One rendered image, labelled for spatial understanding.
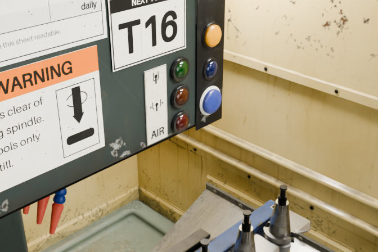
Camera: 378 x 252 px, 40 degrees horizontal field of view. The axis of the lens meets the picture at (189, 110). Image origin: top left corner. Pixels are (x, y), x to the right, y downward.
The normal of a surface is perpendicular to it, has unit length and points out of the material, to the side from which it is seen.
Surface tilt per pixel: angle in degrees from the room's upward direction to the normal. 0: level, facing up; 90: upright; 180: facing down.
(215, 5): 90
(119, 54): 90
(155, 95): 90
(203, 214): 24
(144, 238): 0
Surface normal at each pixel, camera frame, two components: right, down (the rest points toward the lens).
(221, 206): -0.29, -0.69
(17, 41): 0.71, 0.31
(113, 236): 0.00, -0.90
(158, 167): -0.70, 0.31
